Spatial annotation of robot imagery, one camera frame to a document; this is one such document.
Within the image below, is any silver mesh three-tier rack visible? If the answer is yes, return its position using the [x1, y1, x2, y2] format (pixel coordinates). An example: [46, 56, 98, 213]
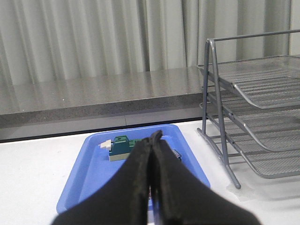
[198, 38, 300, 188]

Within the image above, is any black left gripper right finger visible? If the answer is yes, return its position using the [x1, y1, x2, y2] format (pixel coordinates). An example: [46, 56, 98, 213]
[150, 130, 260, 225]

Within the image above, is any clear tape under rack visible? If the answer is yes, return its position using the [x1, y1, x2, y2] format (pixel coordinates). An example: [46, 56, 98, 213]
[226, 175, 300, 203]

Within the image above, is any grey stone counter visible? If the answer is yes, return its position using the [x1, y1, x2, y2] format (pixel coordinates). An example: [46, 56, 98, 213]
[0, 65, 235, 143]

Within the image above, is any green electrical module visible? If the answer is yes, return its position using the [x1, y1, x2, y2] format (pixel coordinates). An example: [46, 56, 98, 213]
[109, 135, 141, 161]

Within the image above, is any red emergency stop button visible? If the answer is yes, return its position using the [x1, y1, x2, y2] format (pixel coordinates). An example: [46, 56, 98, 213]
[172, 150, 182, 161]

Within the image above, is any blue plastic tray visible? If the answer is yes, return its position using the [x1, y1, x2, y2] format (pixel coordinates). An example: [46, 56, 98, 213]
[56, 124, 210, 214]

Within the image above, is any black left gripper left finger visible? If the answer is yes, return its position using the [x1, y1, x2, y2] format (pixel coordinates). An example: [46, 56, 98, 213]
[53, 138, 151, 225]

